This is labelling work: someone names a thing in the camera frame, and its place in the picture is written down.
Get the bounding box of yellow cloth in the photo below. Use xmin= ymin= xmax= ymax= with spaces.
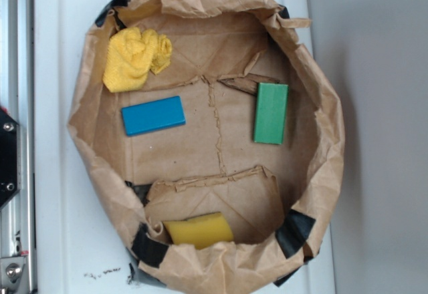
xmin=102 ymin=27 xmax=173 ymax=93

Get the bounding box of green rectangular block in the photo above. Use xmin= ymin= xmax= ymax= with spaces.
xmin=253 ymin=83 xmax=289 ymax=144

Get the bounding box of blue rectangular block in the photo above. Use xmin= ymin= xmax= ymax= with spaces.
xmin=122 ymin=96 xmax=186 ymax=136

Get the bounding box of yellow sponge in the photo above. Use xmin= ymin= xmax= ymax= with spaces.
xmin=163 ymin=212 xmax=234 ymax=249

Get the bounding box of white tray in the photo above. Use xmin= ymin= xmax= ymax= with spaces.
xmin=32 ymin=0 xmax=337 ymax=294

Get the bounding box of black mounting bracket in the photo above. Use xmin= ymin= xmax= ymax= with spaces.
xmin=0 ymin=107 xmax=19 ymax=210

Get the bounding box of aluminium frame rail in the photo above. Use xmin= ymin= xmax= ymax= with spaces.
xmin=1 ymin=0 xmax=37 ymax=293

